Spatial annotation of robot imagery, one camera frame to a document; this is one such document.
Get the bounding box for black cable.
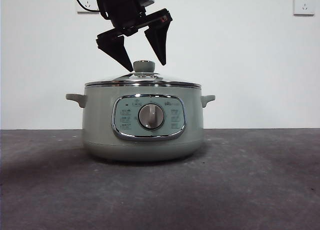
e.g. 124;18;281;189
70;0;101;12

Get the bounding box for pale green electric pot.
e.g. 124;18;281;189
65;84;216;162

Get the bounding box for grey round pot dial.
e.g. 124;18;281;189
138;104;166;130

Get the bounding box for white wall socket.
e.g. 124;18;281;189
293;0;316;16
76;0;101;15

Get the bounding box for glass lid with green knob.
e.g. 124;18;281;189
84;60;201;87

